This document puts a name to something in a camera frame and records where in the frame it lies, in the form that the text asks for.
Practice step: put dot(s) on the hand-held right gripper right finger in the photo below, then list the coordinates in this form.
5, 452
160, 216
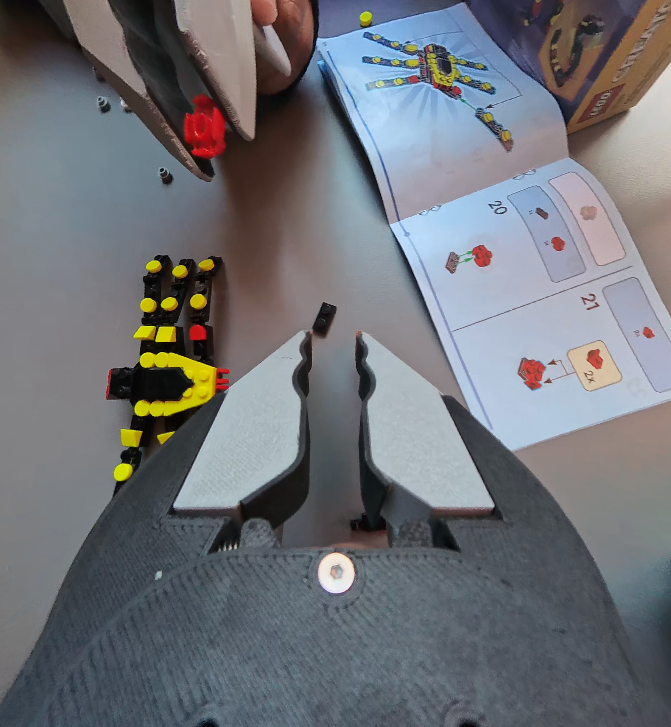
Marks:
420, 443

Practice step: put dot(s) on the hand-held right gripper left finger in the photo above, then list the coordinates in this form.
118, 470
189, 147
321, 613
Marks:
244, 437

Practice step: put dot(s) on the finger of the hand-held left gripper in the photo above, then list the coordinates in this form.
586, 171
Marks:
100, 34
227, 62

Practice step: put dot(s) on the red round lego flower piece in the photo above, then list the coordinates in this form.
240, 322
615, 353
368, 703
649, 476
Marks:
203, 126

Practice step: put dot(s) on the small black lego plate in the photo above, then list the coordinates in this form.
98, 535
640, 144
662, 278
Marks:
324, 318

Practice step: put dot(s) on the black and yellow lego spider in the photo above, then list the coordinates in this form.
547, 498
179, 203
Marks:
159, 380

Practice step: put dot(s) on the lego instruction booklet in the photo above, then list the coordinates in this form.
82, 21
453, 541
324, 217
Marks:
483, 306

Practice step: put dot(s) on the lego set cardboard box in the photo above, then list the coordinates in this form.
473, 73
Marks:
625, 57

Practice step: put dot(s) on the person's left hand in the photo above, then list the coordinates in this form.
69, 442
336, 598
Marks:
293, 20

